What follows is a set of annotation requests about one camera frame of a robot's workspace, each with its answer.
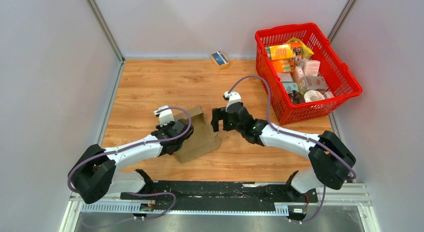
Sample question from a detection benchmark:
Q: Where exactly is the brown cardboard box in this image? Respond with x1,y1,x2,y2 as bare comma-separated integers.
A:
173,106,222,163

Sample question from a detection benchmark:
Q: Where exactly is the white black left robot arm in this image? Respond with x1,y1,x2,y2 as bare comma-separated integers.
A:
67,119,194,204

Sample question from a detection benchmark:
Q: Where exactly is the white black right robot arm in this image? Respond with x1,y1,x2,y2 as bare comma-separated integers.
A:
210,102,356,201

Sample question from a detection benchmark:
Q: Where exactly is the small blue yellow box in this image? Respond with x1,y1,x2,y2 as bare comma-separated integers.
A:
211,51,230,70

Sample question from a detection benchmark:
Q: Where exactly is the teal small box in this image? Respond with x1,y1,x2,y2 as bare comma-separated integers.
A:
282,83,299,93

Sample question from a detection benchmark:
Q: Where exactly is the pink patterned box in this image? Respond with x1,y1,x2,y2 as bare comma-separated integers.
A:
305,76,329,93

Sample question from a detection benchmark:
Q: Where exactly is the brown chocolate packet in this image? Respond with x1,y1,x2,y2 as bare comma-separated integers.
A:
287,90,305,105

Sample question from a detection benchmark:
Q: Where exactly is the orange juice carton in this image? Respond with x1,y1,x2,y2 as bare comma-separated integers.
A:
271,59,296,73

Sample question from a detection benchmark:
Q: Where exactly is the white tape roll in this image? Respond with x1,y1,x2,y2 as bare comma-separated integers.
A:
303,90,326,102

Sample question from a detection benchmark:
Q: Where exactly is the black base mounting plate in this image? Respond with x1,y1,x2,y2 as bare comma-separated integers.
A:
119,180,319,212

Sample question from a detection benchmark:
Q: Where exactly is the orange snack packet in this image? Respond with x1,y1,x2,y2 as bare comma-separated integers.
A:
265,42,302,60

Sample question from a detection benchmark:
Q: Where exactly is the pink white tissue pack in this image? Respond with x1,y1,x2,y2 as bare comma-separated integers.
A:
303,60,321,76

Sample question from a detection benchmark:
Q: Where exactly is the yellow snack bag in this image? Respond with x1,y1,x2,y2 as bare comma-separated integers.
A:
287,37,314,59

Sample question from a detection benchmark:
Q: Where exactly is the red plastic shopping basket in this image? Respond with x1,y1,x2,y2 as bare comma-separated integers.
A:
254,23,363,125

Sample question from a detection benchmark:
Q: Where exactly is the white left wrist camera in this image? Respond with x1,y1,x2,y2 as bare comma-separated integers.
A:
153,105,175,127

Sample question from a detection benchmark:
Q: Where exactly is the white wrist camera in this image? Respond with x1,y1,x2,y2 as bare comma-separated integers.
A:
153,105,175,127
223,91,242,111

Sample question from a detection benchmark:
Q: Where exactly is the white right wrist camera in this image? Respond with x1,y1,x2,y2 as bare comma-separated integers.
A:
223,91,242,111

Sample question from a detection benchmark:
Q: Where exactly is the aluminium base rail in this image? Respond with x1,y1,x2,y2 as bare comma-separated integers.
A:
69,180,372,216

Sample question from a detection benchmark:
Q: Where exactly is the right aluminium wall post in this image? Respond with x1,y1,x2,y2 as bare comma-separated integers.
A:
327,0,358,42

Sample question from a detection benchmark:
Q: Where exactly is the aluminium wall post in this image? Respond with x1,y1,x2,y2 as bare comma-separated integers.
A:
327,0,358,42
86,0,125,64

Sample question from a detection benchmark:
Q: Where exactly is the left aluminium wall post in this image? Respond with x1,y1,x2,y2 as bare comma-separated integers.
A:
86,0,125,64

